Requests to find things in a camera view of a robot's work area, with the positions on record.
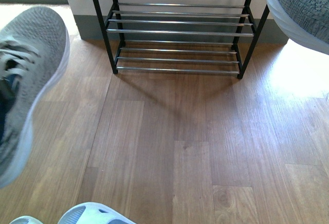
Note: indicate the light blue slide slipper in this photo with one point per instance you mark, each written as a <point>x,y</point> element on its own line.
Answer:
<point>92,212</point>

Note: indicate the grey sneaker navy collar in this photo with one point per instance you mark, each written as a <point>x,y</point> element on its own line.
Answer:
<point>34,55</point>

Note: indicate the black metal shoe rack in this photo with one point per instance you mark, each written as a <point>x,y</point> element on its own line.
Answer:
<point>187,38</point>

